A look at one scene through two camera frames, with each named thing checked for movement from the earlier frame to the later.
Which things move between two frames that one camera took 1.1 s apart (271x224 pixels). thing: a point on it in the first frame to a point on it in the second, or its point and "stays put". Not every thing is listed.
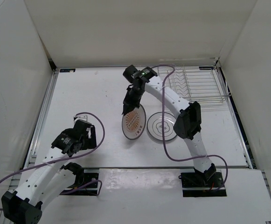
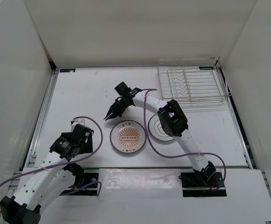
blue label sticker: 71,70 stays put
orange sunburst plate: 133,122 to 128,136
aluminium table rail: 32,154 stays put
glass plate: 155,126 stays put
